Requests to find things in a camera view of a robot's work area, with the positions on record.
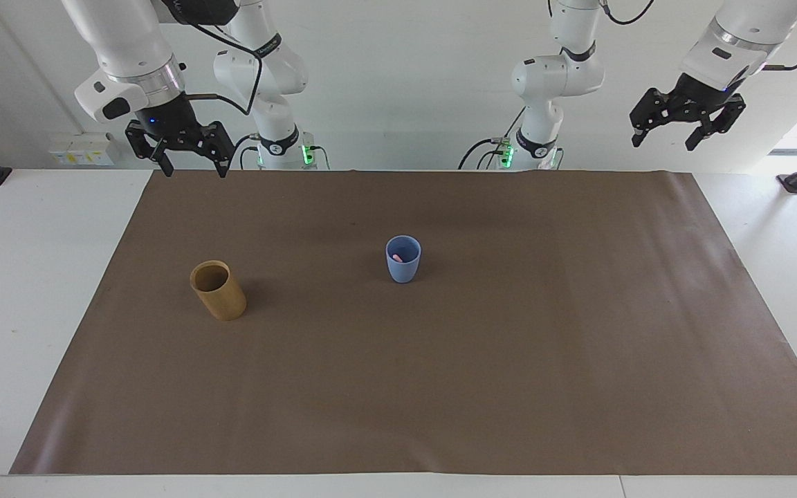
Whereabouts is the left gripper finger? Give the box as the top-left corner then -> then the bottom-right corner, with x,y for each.
686,96 -> 747,152
630,87 -> 677,148

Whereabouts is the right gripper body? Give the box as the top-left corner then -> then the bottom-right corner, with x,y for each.
133,93 -> 203,146

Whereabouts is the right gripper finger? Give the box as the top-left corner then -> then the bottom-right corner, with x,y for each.
177,121 -> 236,179
125,120 -> 175,178

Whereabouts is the white wall socket box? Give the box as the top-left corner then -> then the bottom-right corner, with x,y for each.
48,132 -> 123,167

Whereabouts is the blue cup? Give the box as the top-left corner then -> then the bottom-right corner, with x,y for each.
385,235 -> 423,284

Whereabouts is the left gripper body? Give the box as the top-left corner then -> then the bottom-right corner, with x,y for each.
668,73 -> 743,118

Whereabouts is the bamboo cup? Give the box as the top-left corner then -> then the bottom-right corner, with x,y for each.
189,259 -> 248,322

